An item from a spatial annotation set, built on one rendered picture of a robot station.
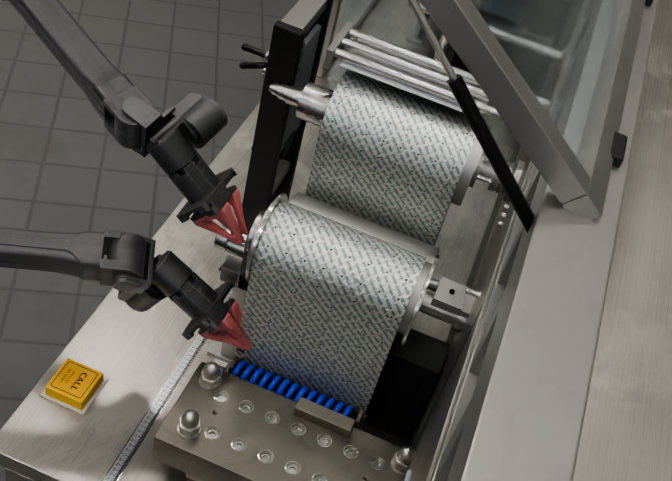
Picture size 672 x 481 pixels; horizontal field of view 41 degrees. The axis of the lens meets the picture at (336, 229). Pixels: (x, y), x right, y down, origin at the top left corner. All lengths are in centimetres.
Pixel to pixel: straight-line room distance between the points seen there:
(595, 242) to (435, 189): 56
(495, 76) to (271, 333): 69
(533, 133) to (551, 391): 27
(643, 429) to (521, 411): 36
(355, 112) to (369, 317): 33
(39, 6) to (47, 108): 214
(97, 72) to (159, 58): 253
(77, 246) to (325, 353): 41
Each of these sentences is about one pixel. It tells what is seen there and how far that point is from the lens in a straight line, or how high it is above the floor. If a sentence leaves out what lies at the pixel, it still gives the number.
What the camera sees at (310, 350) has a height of 112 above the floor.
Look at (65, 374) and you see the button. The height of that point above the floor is 92.
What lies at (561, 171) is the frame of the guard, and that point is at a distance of 93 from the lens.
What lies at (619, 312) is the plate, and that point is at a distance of 120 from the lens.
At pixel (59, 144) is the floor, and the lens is 346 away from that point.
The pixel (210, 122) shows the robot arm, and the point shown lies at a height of 138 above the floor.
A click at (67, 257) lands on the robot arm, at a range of 139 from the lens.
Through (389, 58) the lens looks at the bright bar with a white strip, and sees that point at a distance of 146.
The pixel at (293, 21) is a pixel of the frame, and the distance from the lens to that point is 153.
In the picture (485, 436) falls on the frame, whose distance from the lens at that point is 73.
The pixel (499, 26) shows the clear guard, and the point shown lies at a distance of 95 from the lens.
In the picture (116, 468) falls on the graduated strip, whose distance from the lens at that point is 153.
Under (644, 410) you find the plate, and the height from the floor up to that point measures 144.
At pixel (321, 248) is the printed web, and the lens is 131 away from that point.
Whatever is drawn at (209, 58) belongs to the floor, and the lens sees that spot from 398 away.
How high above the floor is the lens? 222
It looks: 43 degrees down
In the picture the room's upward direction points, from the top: 16 degrees clockwise
